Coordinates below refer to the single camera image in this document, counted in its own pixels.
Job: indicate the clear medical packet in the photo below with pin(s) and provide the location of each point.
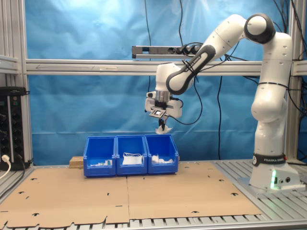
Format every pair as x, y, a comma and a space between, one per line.
168, 130

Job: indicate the blue plastic bin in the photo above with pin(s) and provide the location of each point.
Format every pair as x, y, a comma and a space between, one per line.
131, 143
159, 143
99, 171

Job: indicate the white bagged packet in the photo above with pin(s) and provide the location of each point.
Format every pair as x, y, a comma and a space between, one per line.
155, 159
166, 161

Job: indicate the white face masks stack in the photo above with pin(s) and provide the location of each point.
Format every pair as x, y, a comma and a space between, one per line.
132, 160

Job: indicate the silver power strip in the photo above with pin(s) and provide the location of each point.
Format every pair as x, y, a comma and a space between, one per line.
156, 50

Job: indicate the teal printed packet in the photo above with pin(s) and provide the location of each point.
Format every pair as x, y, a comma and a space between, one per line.
109, 162

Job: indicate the flat white packet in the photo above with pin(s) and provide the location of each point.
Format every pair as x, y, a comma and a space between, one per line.
97, 164

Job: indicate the brown cardboard sheet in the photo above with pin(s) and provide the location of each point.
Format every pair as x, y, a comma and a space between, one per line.
192, 198
64, 198

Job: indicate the wooden chipboard block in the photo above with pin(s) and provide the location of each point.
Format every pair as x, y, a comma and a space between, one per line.
76, 162

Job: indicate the horizontal aluminium beam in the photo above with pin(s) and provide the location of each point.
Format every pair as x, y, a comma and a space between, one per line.
72, 67

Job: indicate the black socket tower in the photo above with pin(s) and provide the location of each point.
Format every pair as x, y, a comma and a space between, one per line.
12, 124

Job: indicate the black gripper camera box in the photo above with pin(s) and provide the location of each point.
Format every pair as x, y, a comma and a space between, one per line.
157, 112

